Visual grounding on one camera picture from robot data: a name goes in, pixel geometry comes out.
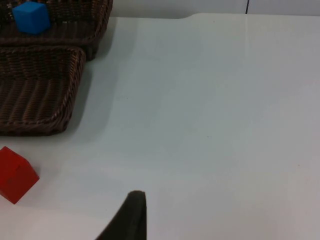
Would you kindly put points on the dark brown wicker basket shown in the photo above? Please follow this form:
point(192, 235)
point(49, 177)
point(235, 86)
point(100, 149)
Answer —
point(75, 25)
point(35, 100)

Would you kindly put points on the blue cube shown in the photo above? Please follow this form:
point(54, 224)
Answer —
point(31, 17)

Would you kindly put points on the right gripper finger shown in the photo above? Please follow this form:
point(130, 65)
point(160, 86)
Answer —
point(130, 220)

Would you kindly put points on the red cube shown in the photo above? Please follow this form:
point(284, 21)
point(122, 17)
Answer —
point(13, 175)

